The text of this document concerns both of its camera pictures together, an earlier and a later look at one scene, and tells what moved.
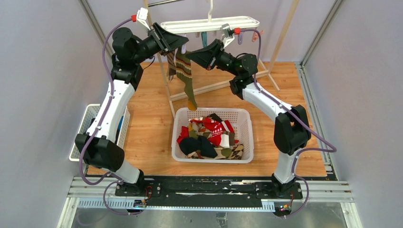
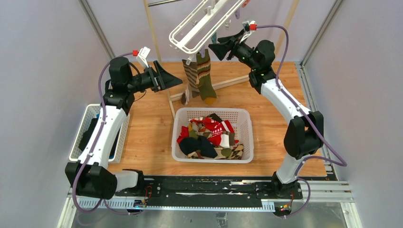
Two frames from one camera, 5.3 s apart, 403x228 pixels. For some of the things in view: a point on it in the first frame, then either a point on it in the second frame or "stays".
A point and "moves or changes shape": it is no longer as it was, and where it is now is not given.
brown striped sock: [171, 66] → [191, 71]
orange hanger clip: [255, 36] → [246, 2]
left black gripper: [165, 41] → [161, 79]
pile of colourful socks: [209, 137] stays
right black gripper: [206, 57] → [231, 43]
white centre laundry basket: [240, 119] stays
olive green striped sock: [184, 72] → [206, 90]
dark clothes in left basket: [93, 120] stays
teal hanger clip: [204, 38] → [214, 38]
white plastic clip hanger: [211, 23] moves or changes shape
